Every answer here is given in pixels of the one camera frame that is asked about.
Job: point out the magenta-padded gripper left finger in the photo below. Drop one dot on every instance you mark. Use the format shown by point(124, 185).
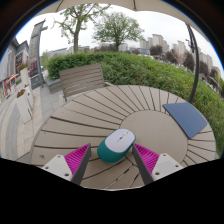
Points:
point(60, 165)

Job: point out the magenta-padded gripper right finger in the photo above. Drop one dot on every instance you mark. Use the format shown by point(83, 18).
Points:
point(163, 165)

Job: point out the white and teal computer mouse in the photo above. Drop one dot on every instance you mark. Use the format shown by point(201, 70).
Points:
point(116, 145)

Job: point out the blue mouse pad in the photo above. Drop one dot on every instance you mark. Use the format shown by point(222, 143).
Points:
point(186, 118)

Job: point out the slatted wooden chair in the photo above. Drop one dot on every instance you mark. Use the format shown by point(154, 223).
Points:
point(81, 80)

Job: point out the small white planter box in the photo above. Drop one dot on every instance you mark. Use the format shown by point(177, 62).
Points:
point(24, 75)

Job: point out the green hedge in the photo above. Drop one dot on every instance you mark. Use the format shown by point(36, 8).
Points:
point(140, 70)

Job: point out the curved dark umbrella pole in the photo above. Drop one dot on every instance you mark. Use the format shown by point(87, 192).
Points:
point(197, 66)

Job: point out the grey storefront building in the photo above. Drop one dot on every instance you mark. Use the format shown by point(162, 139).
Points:
point(10, 63)

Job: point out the grey sign pillar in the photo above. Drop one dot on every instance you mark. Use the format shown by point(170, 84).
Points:
point(34, 46)

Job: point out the distant apartment buildings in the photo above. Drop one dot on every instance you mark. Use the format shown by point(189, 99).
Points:
point(156, 40)

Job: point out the sparse tall tree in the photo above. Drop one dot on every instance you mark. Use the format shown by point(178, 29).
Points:
point(76, 36)

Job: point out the round leafy tree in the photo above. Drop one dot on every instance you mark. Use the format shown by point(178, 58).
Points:
point(116, 26)

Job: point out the beige umbrella canopy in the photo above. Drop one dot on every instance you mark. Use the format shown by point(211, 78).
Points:
point(160, 5)

